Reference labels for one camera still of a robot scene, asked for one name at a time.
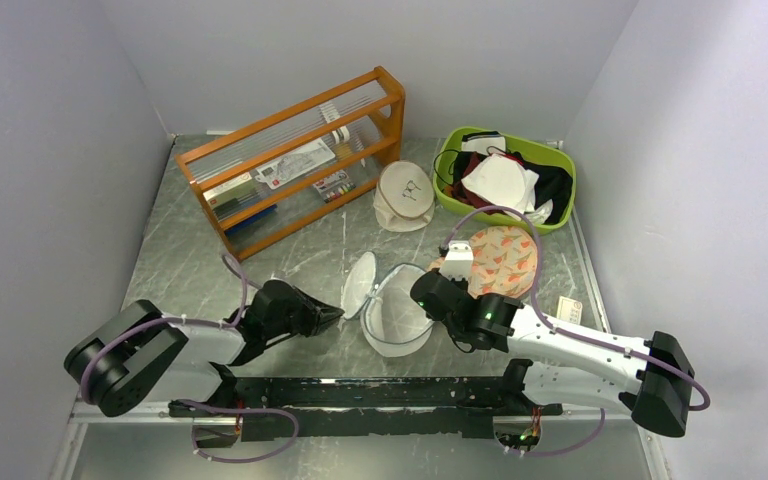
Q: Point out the white bra pad insert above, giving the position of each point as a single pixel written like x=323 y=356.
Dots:
x=502 y=181

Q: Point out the orange wooden rack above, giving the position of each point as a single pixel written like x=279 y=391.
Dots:
x=371 y=106

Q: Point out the small white card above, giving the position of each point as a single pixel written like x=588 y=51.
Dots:
x=569 y=310

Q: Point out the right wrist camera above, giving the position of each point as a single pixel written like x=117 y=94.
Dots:
x=457 y=261

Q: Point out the white clip on rack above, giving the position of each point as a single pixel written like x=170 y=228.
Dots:
x=341 y=135

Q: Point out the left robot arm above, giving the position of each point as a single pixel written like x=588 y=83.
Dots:
x=141 y=355

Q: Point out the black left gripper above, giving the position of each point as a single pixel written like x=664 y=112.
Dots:
x=317 y=313

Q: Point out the white folded garment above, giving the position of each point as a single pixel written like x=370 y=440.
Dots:
x=484 y=142

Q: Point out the cream round laundry bag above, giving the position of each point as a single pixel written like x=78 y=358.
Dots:
x=404 y=199

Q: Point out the green box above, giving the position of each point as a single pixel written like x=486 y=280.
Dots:
x=240 y=187

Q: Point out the clear plastic package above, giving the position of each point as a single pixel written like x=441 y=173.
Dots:
x=294 y=164

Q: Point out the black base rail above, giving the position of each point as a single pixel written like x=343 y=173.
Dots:
x=318 y=407

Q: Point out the black clothing pile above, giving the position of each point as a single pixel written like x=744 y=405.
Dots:
x=542 y=192

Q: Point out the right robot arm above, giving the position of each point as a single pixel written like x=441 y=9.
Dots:
x=558 y=362

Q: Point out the green plastic basin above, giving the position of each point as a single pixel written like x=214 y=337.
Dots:
x=556 y=156

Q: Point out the white mesh laundry bag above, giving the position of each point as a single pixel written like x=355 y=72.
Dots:
x=392 y=323

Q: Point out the colourful marker pack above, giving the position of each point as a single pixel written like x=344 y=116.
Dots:
x=334 y=186

